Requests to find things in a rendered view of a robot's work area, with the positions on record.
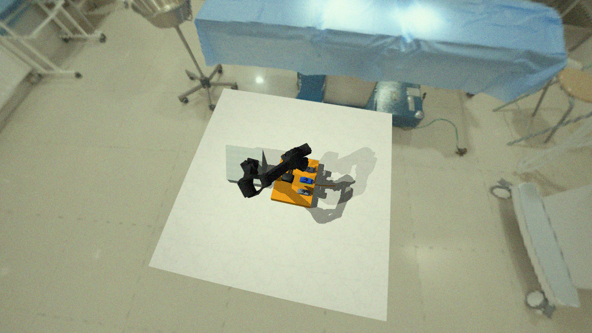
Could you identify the blue micro servo with brown cable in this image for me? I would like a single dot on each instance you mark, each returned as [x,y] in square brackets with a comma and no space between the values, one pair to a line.
[310,181]

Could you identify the orange flat deck plate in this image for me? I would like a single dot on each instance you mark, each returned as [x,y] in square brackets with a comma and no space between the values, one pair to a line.
[296,193]

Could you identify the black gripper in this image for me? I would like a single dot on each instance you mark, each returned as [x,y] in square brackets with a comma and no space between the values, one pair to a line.
[288,177]

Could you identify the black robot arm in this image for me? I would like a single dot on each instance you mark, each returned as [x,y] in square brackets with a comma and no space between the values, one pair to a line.
[294,158]

